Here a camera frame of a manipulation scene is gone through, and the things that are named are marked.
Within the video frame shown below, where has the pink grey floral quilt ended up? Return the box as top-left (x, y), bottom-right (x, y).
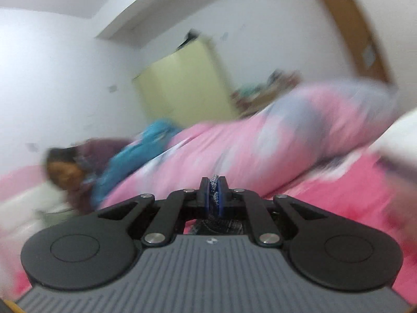
top-left (98, 78), bottom-right (400, 209)

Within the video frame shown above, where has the blue cloth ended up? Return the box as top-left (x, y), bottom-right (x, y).
top-left (91, 119), bottom-right (183, 206)

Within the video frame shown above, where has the cluttered wooden bedside table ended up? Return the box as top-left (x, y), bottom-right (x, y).
top-left (231, 70), bottom-right (302, 115)

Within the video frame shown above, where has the tall stack of folded clothes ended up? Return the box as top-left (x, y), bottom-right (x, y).
top-left (371, 107), bottom-right (417, 183)

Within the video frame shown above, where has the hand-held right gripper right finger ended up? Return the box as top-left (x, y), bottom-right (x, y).
top-left (218, 176), bottom-right (329, 246)

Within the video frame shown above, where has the pale yellow wardrobe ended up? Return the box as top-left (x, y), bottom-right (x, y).
top-left (132, 36), bottom-right (238, 131)

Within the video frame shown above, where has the pink floral fleece blanket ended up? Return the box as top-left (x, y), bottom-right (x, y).
top-left (0, 147), bottom-right (417, 304)

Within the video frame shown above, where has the white pillow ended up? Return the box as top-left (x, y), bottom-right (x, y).
top-left (0, 183), bottom-right (75, 235)

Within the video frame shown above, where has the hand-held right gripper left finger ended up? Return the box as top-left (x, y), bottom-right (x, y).
top-left (98, 177), bottom-right (216, 246)

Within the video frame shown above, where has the black white plaid garment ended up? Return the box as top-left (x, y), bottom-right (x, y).
top-left (191, 173), bottom-right (244, 235)

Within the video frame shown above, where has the brown wooden door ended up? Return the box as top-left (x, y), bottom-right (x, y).
top-left (304, 0), bottom-right (391, 85)

